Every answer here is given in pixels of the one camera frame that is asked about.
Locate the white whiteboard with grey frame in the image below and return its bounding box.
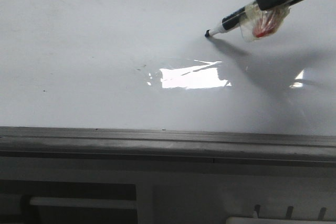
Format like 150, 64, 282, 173
1, 0, 335, 165

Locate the white tray with handle slot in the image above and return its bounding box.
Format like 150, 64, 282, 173
1, 157, 335, 223

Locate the black and white whiteboard marker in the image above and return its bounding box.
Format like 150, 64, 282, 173
205, 1, 290, 42

